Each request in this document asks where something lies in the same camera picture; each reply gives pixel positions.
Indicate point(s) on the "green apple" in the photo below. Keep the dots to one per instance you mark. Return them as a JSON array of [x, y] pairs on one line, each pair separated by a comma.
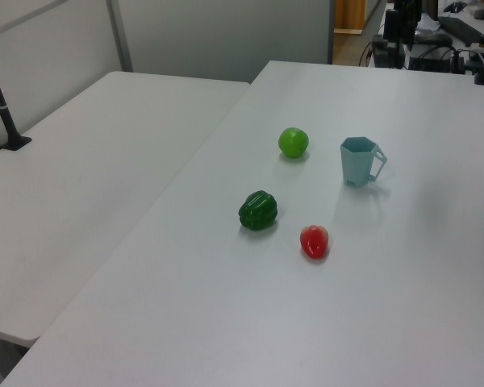
[[293, 142]]

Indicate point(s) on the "white side table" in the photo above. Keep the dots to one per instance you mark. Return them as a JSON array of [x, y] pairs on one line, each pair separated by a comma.
[[84, 181]]

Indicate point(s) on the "black camera stand pole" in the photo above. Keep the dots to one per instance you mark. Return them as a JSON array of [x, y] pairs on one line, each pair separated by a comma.
[[2, 109]]

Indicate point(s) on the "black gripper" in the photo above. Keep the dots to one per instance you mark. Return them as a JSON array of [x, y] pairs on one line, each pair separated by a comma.
[[407, 8]]

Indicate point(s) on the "red bell pepper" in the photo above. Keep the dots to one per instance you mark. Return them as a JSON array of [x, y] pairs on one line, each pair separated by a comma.
[[314, 242]]

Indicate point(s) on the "brown wooden door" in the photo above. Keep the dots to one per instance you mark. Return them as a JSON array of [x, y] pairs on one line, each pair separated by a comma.
[[349, 16]]

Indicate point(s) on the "black equipment box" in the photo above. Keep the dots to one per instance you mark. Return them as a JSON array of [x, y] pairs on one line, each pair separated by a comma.
[[435, 62]]

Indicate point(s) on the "grey partition post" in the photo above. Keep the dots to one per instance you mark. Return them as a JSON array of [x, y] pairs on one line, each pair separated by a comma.
[[119, 36]]

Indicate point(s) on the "dark green bell pepper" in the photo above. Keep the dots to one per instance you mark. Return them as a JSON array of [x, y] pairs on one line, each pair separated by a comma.
[[258, 210]]

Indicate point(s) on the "light blue hexagonal mug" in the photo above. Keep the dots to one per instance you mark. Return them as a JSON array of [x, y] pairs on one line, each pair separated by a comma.
[[355, 165]]

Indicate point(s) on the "black keyboard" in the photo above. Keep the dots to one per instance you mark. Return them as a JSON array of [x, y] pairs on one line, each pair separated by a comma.
[[460, 28]]

